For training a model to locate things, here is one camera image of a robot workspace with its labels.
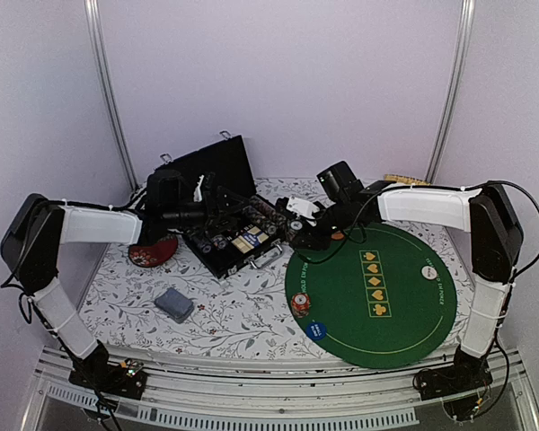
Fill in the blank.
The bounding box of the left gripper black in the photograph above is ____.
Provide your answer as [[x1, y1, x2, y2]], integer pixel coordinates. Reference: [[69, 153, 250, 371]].
[[163, 186, 251, 238]]

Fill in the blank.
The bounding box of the black poker chip case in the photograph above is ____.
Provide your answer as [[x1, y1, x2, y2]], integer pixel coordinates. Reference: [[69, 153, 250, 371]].
[[145, 130, 286, 278]]

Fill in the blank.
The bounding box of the red poker chip stack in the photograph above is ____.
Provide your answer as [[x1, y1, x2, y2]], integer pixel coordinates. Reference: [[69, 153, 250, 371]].
[[290, 293, 311, 319]]

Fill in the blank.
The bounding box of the blue small blind button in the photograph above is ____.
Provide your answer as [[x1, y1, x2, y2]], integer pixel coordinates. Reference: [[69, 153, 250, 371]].
[[305, 321, 327, 341]]

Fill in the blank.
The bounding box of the white dealer button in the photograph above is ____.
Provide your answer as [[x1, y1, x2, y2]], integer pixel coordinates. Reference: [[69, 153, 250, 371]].
[[421, 265, 438, 280]]

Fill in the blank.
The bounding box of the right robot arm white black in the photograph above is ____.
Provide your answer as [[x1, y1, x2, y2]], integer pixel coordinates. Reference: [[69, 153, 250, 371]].
[[287, 180, 524, 391]]

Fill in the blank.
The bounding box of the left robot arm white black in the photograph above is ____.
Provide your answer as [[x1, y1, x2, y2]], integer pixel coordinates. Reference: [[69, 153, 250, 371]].
[[0, 187, 248, 390]]

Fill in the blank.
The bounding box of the Texas Hold'em card box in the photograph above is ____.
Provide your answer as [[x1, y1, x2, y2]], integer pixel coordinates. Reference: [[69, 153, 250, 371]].
[[231, 224, 269, 254]]

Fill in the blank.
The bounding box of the right outer chip row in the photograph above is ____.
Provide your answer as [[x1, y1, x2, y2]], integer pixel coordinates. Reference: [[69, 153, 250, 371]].
[[250, 195, 288, 240]]

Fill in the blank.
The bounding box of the bamboo mat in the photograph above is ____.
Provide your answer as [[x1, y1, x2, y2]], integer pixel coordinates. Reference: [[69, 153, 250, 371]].
[[384, 174, 429, 185]]

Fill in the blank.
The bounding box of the round green poker mat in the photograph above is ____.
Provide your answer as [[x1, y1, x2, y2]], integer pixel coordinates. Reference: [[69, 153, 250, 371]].
[[285, 224, 457, 369]]

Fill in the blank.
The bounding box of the round red floral coaster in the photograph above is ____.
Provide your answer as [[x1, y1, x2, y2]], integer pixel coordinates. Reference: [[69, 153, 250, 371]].
[[128, 236, 179, 268]]

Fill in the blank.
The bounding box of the blue playing card deck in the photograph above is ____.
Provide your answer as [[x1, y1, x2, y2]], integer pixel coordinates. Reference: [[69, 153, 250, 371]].
[[154, 288, 194, 323]]

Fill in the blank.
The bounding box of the floral white table cloth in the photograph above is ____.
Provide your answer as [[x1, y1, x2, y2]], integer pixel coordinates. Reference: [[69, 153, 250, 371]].
[[80, 222, 473, 360]]

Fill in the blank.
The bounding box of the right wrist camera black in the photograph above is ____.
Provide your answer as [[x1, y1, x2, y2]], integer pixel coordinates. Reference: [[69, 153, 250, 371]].
[[317, 161, 364, 203]]

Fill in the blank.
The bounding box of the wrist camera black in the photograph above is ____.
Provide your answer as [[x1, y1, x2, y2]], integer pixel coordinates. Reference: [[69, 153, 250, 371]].
[[145, 170, 181, 214], [317, 161, 364, 203]]

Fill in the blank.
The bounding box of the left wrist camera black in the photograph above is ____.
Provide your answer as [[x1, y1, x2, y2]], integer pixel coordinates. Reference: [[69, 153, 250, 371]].
[[145, 170, 181, 214]]

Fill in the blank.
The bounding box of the aluminium front rail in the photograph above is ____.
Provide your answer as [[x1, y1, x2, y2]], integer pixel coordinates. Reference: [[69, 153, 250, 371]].
[[21, 347, 539, 430]]

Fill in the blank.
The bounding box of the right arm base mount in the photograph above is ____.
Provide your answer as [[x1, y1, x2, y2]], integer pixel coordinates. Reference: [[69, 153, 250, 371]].
[[412, 348, 493, 422]]

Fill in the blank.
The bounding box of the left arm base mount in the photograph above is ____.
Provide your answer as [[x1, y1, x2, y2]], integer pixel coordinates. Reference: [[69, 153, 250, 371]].
[[68, 346, 148, 400]]

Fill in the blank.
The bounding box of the left aluminium frame post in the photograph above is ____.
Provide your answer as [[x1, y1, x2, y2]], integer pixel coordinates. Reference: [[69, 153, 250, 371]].
[[84, 0, 138, 190]]

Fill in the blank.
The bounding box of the aluminium frame post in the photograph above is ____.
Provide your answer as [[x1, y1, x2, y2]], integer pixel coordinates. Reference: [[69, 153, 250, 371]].
[[84, 0, 138, 190], [425, 0, 475, 183]]

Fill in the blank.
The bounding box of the right aluminium frame post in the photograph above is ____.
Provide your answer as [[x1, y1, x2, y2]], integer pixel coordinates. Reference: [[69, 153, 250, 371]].
[[425, 0, 475, 183]]

